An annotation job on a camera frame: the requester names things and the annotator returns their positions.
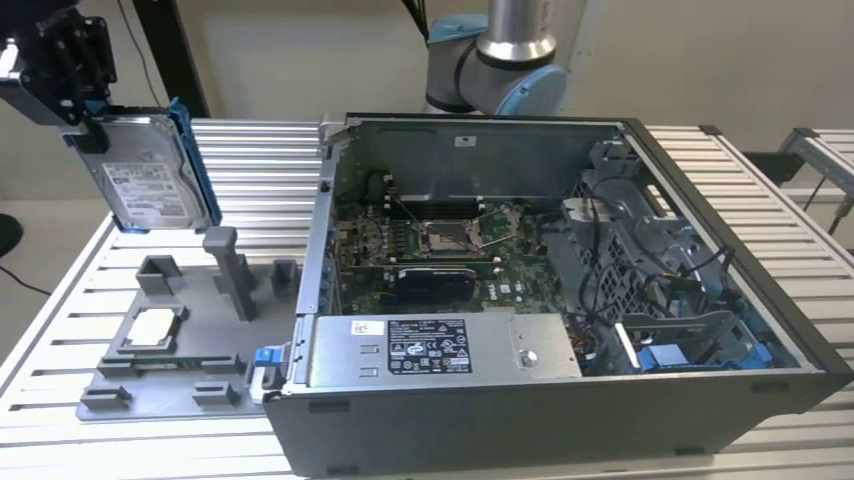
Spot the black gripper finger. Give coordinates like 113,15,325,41
0,79,110,154
78,17,119,109

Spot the hard disk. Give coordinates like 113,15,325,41
63,96,226,235

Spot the yellow red power wire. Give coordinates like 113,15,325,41
645,269,704,296

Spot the blue disk carrier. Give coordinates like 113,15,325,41
637,342,776,374

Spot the grey metal disk bay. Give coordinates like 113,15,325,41
610,309,780,375

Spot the black round base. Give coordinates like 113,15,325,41
0,212,26,259

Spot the silver CPU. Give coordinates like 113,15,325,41
126,307,182,346

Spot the grey parts rack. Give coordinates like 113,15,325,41
74,225,306,419

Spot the thin metal locking lever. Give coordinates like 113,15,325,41
389,191,433,236

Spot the black RAM slot row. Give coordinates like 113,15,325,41
389,254,504,267
383,194,486,215

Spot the blue case latch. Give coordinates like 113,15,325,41
253,346,287,370

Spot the CPU socket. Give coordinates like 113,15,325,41
417,219,480,259

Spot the metal socket cover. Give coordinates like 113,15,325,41
472,204,530,250

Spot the black graphics card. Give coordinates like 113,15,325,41
393,267,480,304

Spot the green motherboard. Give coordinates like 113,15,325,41
330,199,569,319

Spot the silver power supply unit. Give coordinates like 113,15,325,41
307,313,582,389

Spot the perforated metal drive cage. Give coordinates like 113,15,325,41
560,169,736,321

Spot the dark grey PC case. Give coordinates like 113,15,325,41
263,110,854,479

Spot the black square block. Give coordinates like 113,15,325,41
741,149,804,189

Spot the metal slat side table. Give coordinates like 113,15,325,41
777,127,854,236

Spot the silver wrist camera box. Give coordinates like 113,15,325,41
0,37,21,81

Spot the thin black wall cable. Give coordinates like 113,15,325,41
114,0,173,109

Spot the black vertical post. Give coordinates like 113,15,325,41
131,0,213,121

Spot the black floor cable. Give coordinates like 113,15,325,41
0,264,53,296

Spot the black cable bundle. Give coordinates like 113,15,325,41
398,0,436,39

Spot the black data wire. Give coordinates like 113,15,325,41
574,177,669,326

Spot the coloured supply wire bundle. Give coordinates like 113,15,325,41
570,319,606,361

